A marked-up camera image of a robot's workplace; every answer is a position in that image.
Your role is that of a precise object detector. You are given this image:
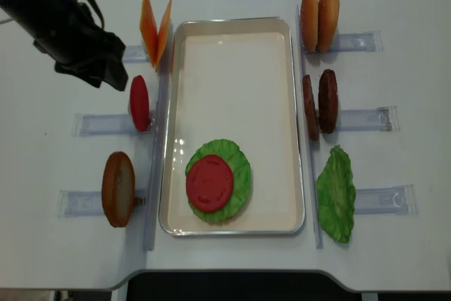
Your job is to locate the bun slice rack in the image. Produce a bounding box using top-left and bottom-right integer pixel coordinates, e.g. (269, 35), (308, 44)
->
(300, 0), (319, 52)
(317, 0), (340, 53)
(101, 152), (135, 228)

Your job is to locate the inner bun slice right rack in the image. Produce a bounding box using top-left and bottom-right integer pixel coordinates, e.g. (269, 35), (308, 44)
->
(300, 0), (319, 52)

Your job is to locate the clear rail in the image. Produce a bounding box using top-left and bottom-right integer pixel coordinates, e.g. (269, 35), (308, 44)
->
(296, 4), (323, 250)
(143, 23), (173, 252)

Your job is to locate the clear lettuce rack right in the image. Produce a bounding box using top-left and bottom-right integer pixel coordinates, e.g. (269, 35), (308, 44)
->
(354, 185), (418, 215)

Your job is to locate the clear bun rack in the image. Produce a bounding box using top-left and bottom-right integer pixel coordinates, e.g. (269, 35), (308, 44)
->
(302, 30), (383, 54)
(56, 188), (148, 218)

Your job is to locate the orange cheese slice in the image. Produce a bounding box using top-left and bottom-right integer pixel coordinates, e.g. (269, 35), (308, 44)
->
(154, 0), (172, 71)
(140, 0), (158, 68)

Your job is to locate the inner brown meat patty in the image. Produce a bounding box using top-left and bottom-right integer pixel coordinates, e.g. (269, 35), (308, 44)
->
(302, 75), (319, 141)

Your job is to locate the left orange cheese slice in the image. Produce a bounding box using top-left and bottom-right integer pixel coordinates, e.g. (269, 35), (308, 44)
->
(140, 0), (158, 68)

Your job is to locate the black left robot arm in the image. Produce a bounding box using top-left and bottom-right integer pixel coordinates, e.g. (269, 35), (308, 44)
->
(1, 0), (128, 91)

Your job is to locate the bun slice left rack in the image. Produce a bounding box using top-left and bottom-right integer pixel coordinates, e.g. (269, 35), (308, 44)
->
(101, 152), (135, 228)

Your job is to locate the outer bun slice right rack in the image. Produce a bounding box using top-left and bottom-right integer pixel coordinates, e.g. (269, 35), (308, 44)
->
(317, 0), (340, 53)

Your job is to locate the clear bun rack right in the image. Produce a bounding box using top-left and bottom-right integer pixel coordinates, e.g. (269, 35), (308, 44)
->
(302, 30), (383, 54)

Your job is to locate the clear cheese rack left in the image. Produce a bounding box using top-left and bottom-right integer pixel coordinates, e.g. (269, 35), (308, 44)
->
(123, 45), (149, 63)

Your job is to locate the metal baking tray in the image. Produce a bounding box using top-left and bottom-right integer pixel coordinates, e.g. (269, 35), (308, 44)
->
(159, 17), (305, 236)

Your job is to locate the clear bun rack left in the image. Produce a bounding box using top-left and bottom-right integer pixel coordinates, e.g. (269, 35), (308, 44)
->
(56, 188), (148, 218)

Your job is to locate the clear left front rail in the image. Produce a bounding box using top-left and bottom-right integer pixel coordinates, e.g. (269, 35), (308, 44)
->
(143, 23), (173, 252)

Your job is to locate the outer brown meat patty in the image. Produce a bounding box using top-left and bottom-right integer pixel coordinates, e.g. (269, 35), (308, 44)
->
(319, 69), (338, 134)

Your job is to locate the clear tomato rack left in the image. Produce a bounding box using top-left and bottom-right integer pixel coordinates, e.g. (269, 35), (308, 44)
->
(72, 113), (154, 137)

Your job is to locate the clear patty rack right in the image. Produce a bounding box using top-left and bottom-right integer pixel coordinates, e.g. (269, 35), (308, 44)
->
(335, 106), (400, 132)

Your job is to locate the right orange cheese slice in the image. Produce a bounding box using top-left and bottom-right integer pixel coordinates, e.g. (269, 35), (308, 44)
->
(154, 0), (172, 71)

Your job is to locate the flat green lettuce leaf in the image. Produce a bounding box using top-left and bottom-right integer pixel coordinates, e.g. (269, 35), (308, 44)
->
(185, 139), (252, 223)

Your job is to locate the brown meat patty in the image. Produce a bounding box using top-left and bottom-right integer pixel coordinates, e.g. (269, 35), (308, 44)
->
(319, 69), (338, 134)
(302, 75), (319, 141)

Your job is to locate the clear right front rail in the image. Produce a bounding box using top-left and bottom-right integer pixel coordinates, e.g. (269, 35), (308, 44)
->
(296, 4), (323, 250)

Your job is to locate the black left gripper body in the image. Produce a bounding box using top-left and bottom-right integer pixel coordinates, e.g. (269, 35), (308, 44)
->
(54, 31), (128, 92)

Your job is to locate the standing red tomato slice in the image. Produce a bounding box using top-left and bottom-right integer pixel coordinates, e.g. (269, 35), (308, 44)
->
(130, 75), (150, 132)

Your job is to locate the flat red tomato slice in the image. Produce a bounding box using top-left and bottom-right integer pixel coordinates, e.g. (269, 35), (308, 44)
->
(186, 154), (234, 213)

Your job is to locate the standing green lettuce leaf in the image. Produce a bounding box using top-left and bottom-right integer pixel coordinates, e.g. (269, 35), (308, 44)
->
(316, 145), (357, 243)

